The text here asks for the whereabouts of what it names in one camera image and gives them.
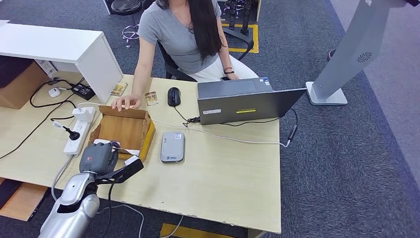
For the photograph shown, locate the person's right hand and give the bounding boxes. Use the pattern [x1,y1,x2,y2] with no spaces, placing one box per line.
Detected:
[110,94,142,113]

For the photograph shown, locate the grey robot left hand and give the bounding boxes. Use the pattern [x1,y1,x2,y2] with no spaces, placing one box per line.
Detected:
[79,141,119,177]

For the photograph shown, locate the gold patterned ID card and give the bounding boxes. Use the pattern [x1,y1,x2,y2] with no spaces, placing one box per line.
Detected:
[145,91,159,107]

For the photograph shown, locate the grey card reader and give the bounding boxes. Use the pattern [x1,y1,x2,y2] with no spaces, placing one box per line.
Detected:
[160,131,185,164]

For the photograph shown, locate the person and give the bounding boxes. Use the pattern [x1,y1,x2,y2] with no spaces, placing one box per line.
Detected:
[110,0,260,113]

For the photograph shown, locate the white power strip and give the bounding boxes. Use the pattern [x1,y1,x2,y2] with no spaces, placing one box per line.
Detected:
[63,119,93,157]

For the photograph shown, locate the grey laptop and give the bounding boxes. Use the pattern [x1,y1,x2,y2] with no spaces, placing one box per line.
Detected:
[197,76,308,126]

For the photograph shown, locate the black power plug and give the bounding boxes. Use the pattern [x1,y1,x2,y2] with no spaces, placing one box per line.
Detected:
[63,126,81,142]

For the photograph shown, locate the white charger block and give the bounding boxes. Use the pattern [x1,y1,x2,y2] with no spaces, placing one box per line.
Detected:
[72,107,97,123]

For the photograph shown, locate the black power adapter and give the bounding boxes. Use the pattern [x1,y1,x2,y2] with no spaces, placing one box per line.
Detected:
[71,83,96,101]

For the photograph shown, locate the black computer mouse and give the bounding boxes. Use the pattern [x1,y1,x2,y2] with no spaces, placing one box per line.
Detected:
[167,87,182,107]

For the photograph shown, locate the black office chair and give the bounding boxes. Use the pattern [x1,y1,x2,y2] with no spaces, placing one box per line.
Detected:
[157,28,255,82]

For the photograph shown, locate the black robot stand legs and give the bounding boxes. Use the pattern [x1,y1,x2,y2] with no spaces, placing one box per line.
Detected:
[223,0,253,36]

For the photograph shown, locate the brown board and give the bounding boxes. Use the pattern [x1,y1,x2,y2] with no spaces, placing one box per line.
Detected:
[0,182,48,222]

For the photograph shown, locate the white printed box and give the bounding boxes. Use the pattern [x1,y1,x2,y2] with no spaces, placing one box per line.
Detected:
[35,59,58,79]

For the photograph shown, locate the black round stool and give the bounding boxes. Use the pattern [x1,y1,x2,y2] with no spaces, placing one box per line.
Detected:
[110,0,145,48]

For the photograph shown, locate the white reception counter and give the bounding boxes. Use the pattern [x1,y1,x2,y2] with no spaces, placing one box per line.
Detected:
[0,19,124,105]

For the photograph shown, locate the brown cardboard box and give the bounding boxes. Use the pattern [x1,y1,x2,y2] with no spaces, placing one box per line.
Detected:
[0,61,50,110]

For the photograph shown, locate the grey kiosk stand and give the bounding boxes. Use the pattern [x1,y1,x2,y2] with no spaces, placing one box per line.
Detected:
[306,0,411,107]

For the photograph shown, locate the yellow floor tape frame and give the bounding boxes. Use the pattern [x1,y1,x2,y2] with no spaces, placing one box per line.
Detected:
[221,23,260,54]

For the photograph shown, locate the thick white power cable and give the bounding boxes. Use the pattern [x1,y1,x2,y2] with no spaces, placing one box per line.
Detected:
[51,156,145,238]

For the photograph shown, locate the black laptop cable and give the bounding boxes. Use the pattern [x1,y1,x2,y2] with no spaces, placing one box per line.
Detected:
[220,108,299,128]

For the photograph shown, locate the black camera cable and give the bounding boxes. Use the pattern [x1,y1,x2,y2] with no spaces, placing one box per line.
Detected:
[102,182,116,238]

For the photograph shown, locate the short black plug cable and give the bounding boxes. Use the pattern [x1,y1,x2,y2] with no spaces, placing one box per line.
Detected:
[50,116,75,131]

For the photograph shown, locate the black mouse cable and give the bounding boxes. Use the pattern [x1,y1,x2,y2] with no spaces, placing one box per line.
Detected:
[173,106,201,128]

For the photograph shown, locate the thin white charging cable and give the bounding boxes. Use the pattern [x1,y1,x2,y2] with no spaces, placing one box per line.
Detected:
[76,102,292,148]

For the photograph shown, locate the long black cable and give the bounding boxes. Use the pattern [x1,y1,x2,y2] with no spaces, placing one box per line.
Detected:
[0,93,77,161]

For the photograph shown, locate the looped black adapter cable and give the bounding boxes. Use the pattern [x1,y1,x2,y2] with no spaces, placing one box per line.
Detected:
[30,79,78,110]

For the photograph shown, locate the thin white hanging cable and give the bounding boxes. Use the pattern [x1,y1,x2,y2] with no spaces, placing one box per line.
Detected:
[165,216,184,238]

